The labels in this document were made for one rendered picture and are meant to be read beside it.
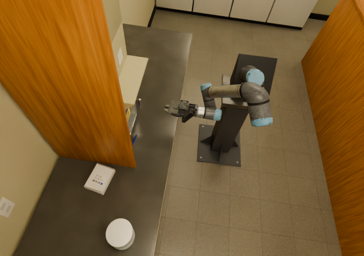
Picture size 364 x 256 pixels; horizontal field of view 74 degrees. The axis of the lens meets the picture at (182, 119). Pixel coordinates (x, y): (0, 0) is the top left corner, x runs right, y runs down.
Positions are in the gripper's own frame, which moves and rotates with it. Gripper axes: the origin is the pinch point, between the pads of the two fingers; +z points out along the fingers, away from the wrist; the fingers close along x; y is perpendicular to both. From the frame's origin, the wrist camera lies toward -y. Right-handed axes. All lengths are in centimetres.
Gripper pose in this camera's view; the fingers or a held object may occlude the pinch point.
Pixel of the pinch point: (166, 108)
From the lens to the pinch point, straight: 157.3
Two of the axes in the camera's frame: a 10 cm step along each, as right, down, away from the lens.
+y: 0.8, -5.6, -8.2
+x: -1.4, 8.1, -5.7
